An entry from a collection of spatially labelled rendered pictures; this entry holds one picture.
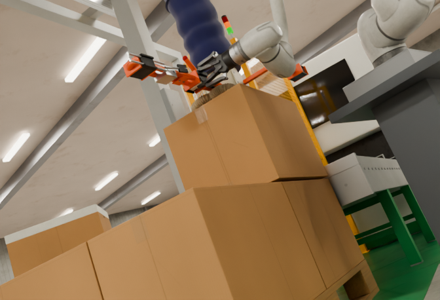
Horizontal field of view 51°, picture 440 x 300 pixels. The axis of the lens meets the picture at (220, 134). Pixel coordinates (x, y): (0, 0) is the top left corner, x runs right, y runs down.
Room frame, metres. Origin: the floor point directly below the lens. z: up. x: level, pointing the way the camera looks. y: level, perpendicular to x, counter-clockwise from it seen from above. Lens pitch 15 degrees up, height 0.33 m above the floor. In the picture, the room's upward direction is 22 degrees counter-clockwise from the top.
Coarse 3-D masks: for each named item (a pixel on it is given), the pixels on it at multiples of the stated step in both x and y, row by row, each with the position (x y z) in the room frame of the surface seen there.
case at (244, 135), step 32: (224, 96) 1.71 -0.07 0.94; (256, 96) 1.77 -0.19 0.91; (192, 128) 1.79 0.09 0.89; (224, 128) 1.73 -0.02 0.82; (256, 128) 1.67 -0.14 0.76; (288, 128) 1.96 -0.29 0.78; (192, 160) 1.81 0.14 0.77; (224, 160) 1.75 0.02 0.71; (256, 160) 1.69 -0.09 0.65; (288, 160) 1.81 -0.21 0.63; (320, 160) 2.19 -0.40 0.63
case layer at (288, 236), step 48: (192, 192) 1.15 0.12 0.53; (240, 192) 1.37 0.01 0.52; (288, 192) 1.70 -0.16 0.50; (96, 240) 1.30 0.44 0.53; (144, 240) 1.23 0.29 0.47; (192, 240) 1.17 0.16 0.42; (240, 240) 1.27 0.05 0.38; (288, 240) 1.54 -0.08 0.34; (336, 240) 1.97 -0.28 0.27; (0, 288) 1.50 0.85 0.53; (48, 288) 1.40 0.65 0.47; (96, 288) 1.32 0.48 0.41; (144, 288) 1.25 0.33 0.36; (192, 288) 1.19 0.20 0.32; (240, 288) 1.19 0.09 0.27; (288, 288) 1.42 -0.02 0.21
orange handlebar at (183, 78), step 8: (128, 64) 1.45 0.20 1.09; (136, 64) 1.45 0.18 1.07; (176, 72) 1.64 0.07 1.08; (256, 72) 1.99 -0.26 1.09; (264, 72) 1.98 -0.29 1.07; (176, 80) 1.71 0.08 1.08; (184, 80) 1.71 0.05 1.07; (192, 80) 1.76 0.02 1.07; (248, 80) 2.01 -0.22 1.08; (208, 88) 1.92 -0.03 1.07
